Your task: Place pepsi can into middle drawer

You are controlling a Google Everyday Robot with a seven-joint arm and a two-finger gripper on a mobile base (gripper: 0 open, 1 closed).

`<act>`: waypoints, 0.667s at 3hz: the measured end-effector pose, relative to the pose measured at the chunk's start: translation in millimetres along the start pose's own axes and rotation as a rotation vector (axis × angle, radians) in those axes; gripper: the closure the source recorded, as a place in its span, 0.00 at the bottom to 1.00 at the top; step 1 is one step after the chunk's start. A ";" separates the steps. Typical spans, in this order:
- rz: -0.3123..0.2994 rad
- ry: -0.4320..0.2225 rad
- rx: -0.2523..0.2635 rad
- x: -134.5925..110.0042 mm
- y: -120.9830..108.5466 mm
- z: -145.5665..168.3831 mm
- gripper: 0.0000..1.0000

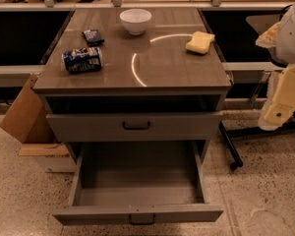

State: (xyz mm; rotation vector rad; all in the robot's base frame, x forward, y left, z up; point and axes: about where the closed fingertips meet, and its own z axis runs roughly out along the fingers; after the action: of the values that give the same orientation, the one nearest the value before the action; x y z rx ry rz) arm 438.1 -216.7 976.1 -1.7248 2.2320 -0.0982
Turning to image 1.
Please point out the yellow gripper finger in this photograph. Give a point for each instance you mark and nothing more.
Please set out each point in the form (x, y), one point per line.
(267, 39)
(280, 103)

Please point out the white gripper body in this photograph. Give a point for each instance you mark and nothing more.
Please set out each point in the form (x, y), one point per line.
(293, 38)

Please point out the blue pepsi can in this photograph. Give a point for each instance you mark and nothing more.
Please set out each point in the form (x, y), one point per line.
(82, 60)

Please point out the grey drawer cabinet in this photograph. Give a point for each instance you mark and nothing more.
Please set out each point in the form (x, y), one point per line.
(148, 73)

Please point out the closed grey upper drawer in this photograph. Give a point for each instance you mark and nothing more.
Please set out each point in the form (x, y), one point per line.
(134, 126)

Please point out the open grey lower drawer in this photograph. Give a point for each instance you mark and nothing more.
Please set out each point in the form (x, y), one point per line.
(138, 183)

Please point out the yellow sponge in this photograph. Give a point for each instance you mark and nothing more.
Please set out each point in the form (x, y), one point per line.
(200, 42)

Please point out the white bowl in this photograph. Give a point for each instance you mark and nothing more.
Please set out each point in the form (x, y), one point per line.
(135, 21)

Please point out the dark blue snack packet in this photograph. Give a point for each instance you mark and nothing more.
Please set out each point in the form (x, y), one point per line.
(93, 37)

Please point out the brown cardboard box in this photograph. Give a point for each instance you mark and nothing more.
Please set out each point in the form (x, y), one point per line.
(26, 122)

